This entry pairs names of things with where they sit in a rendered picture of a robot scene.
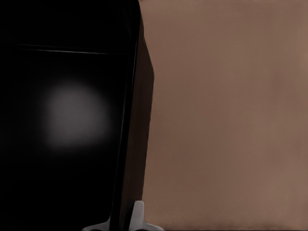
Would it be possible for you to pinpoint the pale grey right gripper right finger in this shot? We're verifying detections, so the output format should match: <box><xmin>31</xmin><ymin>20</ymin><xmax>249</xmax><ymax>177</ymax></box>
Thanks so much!
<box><xmin>129</xmin><ymin>200</ymin><xmax>166</xmax><ymax>231</ymax></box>

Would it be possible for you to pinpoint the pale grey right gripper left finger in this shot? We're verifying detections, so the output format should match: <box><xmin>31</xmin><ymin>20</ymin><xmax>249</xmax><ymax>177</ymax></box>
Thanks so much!
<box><xmin>81</xmin><ymin>215</ymin><xmax>112</xmax><ymax>231</ymax></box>

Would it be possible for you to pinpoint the black tray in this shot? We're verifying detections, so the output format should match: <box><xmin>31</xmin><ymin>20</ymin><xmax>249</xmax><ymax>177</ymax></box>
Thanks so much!
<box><xmin>0</xmin><ymin>0</ymin><xmax>141</xmax><ymax>231</ymax></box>

